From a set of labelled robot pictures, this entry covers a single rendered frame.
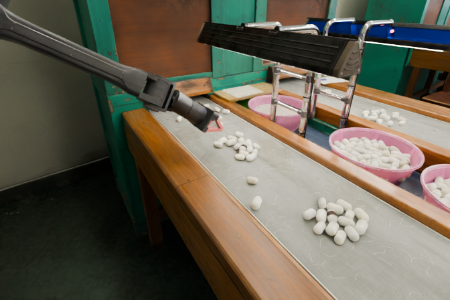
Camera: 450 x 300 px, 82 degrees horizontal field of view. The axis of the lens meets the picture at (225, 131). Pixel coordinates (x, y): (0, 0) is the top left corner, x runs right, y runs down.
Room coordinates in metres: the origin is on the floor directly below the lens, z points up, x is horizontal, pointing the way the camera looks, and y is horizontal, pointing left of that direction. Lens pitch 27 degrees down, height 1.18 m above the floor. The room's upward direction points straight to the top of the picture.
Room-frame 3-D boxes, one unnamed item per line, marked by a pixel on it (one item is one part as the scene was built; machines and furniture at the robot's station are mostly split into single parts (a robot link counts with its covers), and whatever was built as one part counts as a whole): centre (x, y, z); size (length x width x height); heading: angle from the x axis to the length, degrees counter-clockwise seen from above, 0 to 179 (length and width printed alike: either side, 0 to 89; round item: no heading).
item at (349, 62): (0.79, -0.09, 1.08); 0.62 x 0.08 x 0.07; 32
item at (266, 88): (1.26, -0.12, 0.77); 0.33 x 0.15 x 0.01; 122
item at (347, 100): (1.04, -0.50, 0.90); 0.20 x 0.19 x 0.45; 32
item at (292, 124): (1.08, -0.24, 0.72); 0.27 x 0.27 x 0.10
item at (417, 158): (0.71, -0.47, 0.72); 0.27 x 0.27 x 0.10
